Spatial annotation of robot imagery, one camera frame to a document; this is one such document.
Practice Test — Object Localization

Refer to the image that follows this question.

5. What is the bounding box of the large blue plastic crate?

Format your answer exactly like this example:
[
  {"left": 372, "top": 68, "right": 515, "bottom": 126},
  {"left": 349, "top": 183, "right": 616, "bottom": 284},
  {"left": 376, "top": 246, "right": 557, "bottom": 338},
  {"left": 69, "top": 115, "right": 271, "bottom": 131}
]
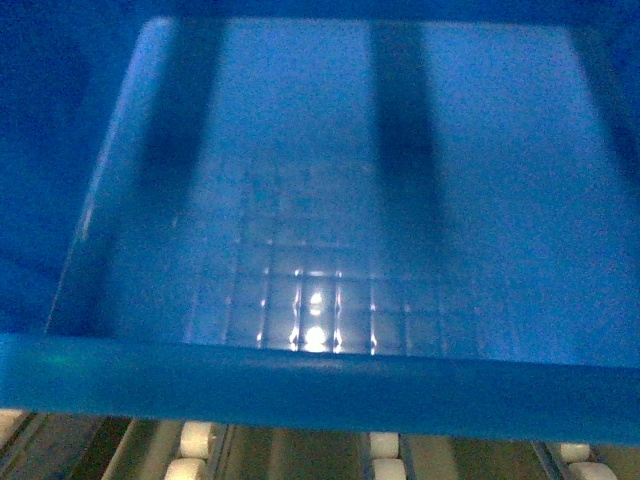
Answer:
[{"left": 1, "top": 1, "right": 639, "bottom": 446}]

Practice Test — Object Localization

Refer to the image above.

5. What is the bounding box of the white roller track middle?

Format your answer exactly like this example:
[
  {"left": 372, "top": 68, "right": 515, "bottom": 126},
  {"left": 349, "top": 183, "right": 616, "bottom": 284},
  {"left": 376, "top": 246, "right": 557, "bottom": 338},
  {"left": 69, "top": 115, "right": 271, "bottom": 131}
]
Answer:
[{"left": 369, "top": 432, "right": 407, "bottom": 480}]

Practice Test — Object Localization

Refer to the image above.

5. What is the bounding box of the white roller track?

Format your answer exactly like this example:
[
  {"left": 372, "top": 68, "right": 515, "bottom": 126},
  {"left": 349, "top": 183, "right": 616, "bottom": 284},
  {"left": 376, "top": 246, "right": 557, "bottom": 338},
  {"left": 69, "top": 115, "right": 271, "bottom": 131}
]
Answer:
[
  {"left": 558, "top": 443, "right": 618, "bottom": 480},
  {"left": 164, "top": 421, "right": 214, "bottom": 480},
  {"left": 369, "top": 432, "right": 407, "bottom": 480}
]

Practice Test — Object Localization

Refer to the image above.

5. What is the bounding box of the white roller track left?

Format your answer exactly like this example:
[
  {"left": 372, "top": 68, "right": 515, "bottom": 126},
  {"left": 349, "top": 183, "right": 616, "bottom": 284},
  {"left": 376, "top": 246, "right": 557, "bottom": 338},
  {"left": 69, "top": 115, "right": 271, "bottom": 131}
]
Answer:
[{"left": 164, "top": 421, "right": 214, "bottom": 480}]

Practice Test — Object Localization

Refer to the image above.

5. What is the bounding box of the white roller track right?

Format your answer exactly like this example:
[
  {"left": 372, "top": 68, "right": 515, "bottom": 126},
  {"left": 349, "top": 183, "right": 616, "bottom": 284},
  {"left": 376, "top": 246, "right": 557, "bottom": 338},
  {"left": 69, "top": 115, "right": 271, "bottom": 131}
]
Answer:
[{"left": 558, "top": 443, "right": 618, "bottom": 480}]

